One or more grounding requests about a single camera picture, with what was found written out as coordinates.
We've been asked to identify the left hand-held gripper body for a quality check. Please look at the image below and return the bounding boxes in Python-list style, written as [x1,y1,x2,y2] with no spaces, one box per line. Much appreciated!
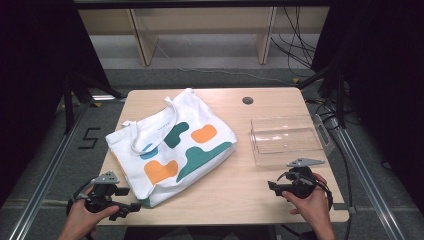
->
[68,170,125,214]

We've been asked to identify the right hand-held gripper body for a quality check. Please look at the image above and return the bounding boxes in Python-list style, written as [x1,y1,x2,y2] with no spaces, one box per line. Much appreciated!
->
[277,157,326,200]

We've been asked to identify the clear plastic box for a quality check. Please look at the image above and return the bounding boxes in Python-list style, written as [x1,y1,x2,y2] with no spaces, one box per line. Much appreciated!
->
[249,114,329,167]

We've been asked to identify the white tote bag colourful patches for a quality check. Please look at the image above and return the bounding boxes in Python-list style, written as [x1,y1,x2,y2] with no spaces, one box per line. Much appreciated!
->
[105,87,239,208]

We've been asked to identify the person's right hand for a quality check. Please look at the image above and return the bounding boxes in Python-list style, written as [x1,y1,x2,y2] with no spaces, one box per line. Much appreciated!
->
[281,173,332,232]

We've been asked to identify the person's left hand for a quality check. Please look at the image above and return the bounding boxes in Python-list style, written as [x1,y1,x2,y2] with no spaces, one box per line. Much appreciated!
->
[58,186,120,237]

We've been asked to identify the black metal stand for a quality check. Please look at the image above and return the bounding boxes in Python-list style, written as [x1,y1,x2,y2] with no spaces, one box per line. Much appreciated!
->
[297,59,348,130]
[62,69,124,135]

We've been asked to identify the black curtain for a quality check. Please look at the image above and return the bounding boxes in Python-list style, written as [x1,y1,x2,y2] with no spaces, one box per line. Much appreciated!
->
[0,0,113,208]
[310,0,424,216]

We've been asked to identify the light wooden desk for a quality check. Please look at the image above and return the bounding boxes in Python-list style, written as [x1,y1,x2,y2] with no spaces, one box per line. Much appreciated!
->
[78,6,331,67]

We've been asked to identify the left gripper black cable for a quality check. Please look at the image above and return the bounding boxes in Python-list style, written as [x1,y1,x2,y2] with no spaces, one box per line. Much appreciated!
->
[65,178,98,216]

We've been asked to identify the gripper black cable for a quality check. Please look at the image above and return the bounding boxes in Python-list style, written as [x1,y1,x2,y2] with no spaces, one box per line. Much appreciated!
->
[65,178,98,216]
[278,169,334,212]

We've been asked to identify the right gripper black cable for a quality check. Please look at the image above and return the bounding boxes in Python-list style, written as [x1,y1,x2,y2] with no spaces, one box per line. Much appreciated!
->
[278,169,334,212]

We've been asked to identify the grey metal bracket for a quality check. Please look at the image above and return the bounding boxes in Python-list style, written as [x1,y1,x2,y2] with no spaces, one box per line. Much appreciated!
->
[313,113,336,156]

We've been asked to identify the aluminium floor rail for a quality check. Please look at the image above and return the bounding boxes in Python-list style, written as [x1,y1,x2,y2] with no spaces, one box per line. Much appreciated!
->
[328,116,407,240]
[7,99,92,240]

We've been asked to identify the white floor cable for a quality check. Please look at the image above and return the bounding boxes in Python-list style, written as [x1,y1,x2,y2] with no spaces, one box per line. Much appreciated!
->
[153,39,295,86]

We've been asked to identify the bundle of black cables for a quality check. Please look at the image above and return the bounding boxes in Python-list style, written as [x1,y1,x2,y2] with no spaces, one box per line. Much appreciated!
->
[269,6,318,78]

